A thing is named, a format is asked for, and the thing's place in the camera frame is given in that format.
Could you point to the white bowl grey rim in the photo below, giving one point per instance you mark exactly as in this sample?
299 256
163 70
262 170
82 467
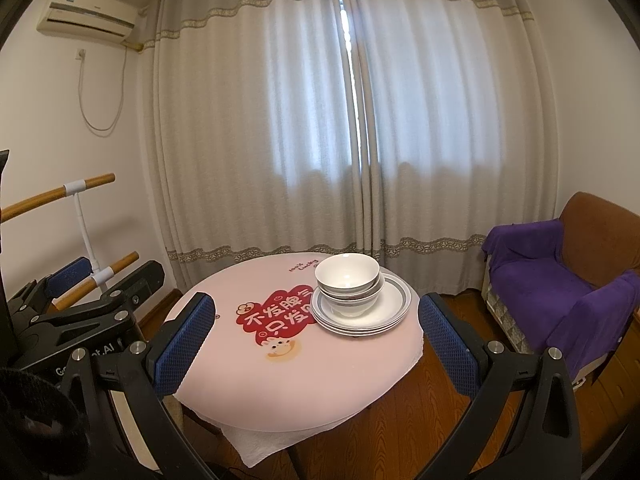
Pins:
347 270
350 293
350 307

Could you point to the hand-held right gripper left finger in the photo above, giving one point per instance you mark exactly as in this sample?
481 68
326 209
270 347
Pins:
185 340

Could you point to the round pink-clothed table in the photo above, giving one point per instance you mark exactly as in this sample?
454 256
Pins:
300 385

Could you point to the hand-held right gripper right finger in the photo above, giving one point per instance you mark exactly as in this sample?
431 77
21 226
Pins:
445 345

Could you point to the wrapped air conditioner pipe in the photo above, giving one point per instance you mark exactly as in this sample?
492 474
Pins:
134 46

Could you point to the white plate grey rim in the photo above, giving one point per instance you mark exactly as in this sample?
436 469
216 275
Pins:
395 300
360 332
360 327

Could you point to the person's left forearm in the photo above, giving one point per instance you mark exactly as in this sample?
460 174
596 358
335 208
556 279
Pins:
35 400

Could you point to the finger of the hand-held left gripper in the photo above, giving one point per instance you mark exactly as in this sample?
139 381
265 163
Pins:
70 272
142 280

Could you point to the white wall socket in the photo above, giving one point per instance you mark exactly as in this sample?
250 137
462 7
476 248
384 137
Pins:
80 54

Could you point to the wooden bar rack white frame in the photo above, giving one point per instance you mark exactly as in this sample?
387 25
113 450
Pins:
35 202

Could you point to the white under cloth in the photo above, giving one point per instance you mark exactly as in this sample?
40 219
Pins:
255 447

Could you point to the checkered grey chair cover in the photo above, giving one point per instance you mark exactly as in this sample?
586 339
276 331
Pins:
502 310

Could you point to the armchair with purple cover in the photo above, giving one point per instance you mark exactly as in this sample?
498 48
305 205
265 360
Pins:
585 225

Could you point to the purple blanket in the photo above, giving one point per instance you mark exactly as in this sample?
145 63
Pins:
530 285

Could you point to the white air conditioner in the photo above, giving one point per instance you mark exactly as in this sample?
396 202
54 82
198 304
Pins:
85 12

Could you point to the grey white curtain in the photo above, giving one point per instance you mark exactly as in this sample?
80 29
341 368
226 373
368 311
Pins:
240 135
450 135

